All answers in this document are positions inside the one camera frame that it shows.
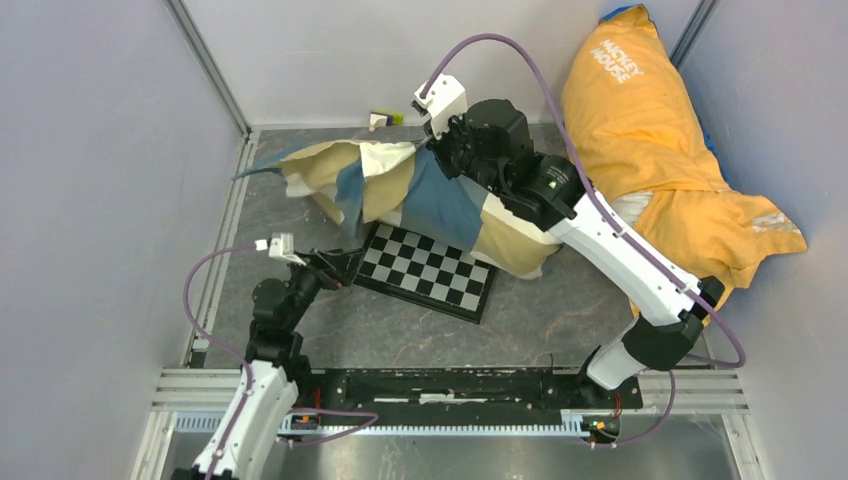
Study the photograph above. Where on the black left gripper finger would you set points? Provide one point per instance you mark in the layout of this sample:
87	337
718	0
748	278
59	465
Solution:
335	273
332	256

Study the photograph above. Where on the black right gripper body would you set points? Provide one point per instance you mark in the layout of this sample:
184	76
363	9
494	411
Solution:
485	173

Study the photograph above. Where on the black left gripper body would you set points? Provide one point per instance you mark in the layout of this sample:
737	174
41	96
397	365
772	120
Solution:
318	279

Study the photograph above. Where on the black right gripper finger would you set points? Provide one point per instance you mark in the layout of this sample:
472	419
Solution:
445	159
453	131

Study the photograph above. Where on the blue beige checkered pillowcase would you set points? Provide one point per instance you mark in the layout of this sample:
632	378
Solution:
357	182

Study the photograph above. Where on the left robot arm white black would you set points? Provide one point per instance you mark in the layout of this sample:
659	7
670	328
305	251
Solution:
273	373

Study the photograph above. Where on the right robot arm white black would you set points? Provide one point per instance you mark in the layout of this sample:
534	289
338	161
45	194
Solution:
672	303

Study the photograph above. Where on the yellow Mickey Mouse pillow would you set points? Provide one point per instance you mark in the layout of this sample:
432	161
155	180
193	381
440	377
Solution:
631	120

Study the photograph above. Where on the black white checkerboard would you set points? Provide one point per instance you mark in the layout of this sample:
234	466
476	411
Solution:
417	269

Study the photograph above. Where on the small white green block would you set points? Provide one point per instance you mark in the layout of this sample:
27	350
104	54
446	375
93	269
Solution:
381	119

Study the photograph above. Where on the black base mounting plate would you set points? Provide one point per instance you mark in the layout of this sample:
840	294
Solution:
548	387

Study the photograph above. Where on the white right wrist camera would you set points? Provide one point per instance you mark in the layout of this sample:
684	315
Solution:
444	99

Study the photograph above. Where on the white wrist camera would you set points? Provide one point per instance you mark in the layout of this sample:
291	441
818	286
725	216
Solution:
280	247
444	99

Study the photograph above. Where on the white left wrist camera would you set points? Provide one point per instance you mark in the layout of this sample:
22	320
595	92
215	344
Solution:
280	247

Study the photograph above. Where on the aluminium frame rail front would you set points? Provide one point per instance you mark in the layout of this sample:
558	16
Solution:
698	391

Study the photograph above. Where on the aluminium frame post right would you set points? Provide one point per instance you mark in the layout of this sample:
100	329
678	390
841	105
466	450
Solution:
691	32

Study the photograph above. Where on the aluminium frame post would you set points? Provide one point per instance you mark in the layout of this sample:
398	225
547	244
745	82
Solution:
193	36
691	32

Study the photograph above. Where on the aluminium frame post left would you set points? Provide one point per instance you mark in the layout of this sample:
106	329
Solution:
193	36

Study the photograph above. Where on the white slotted cable duct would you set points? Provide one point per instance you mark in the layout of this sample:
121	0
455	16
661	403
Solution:
570	425

